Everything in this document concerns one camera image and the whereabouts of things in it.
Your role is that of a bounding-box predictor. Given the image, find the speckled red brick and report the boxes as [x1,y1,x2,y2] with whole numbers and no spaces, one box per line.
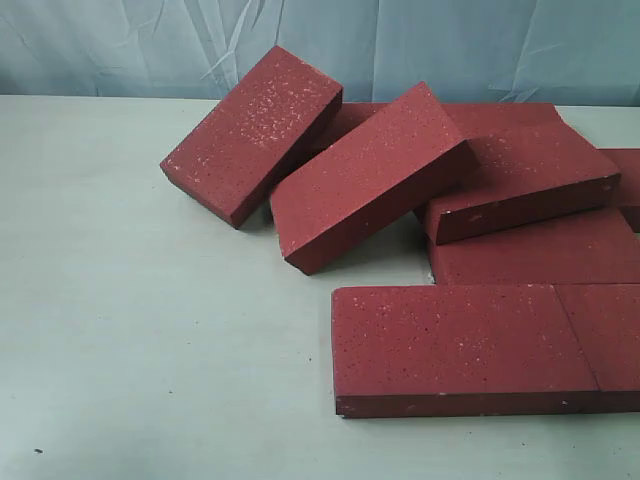
[160,46,343,229]

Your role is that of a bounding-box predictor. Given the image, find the back left row brick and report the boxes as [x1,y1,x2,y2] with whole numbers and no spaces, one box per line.
[304,102,387,158]

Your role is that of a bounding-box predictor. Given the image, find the back right row brick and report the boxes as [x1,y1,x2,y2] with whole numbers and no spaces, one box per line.
[443,103,562,138]

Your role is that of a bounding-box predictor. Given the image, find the third row red brick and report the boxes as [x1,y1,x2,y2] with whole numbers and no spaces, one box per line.
[426,208,639,285]

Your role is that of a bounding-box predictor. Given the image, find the right middle row brick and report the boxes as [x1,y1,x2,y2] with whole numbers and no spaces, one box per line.
[600,148,640,233]

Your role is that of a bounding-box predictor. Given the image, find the blue white backdrop curtain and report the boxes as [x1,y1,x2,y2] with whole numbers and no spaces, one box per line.
[1,1,639,106]

